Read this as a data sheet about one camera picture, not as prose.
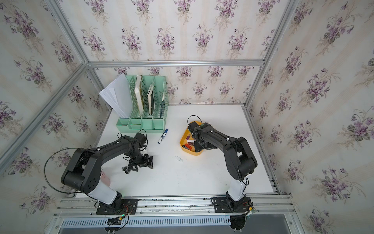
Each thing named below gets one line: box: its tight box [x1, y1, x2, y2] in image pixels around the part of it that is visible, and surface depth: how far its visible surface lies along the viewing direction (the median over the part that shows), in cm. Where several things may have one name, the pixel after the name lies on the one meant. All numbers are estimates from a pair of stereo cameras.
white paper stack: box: [99, 73, 134, 118], surface depth 99 cm
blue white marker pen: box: [157, 128, 169, 144], surface depth 101 cm
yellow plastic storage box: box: [180, 126, 204, 156], surface depth 97 cm
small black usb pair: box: [121, 166, 131, 175], surface depth 86 cm
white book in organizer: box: [134, 75, 145, 117], surface depth 100 cm
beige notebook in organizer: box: [147, 83, 154, 116], surface depth 103 cm
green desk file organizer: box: [115, 74, 169, 134], surface depth 106 cm
